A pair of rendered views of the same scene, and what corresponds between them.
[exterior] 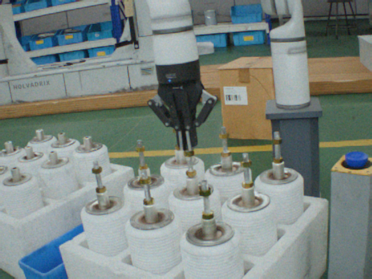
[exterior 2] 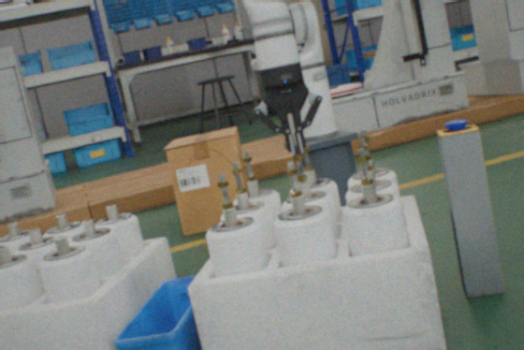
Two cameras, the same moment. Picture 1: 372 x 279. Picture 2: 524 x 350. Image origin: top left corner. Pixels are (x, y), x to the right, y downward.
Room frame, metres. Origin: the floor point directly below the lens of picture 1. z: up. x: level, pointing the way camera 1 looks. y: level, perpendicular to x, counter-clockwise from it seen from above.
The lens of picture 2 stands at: (-0.27, 0.64, 0.50)
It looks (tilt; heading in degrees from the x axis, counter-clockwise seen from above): 9 degrees down; 332
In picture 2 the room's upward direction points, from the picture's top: 12 degrees counter-clockwise
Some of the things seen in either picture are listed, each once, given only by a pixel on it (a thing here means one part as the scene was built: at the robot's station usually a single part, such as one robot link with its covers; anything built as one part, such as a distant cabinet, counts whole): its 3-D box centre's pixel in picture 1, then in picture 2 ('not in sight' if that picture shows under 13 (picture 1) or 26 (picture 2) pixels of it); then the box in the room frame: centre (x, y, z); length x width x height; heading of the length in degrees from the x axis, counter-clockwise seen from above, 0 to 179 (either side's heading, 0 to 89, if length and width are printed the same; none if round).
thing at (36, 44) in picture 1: (48, 39); not in sight; (6.07, 1.67, 0.36); 0.50 x 0.38 x 0.21; 167
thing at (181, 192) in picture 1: (193, 191); (306, 197); (0.78, 0.00, 0.25); 0.08 x 0.08 x 0.01
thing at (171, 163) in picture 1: (181, 162); (254, 195); (0.94, 0.01, 0.25); 0.08 x 0.08 x 0.01
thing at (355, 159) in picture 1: (356, 160); (457, 126); (0.65, -0.28, 0.32); 0.04 x 0.04 x 0.02
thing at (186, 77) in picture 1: (179, 83); (283, 88); (0.78, 0.00, 0.45); 0.08 x 0.08 x 0.09
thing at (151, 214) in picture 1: (150, 212); (298, 206); (0.69, 0.07, 0.26); 0.02 x 0.02 x 0.03
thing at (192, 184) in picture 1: (192, 185); (304, 191); (0.78, 0.00, 0.26); 0.02 x 0.02 x 0.03
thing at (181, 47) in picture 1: (179, 41); (275, 49); (0.80, -0.01, 0.53); 0.11 x 0.09 x 0.06; 155
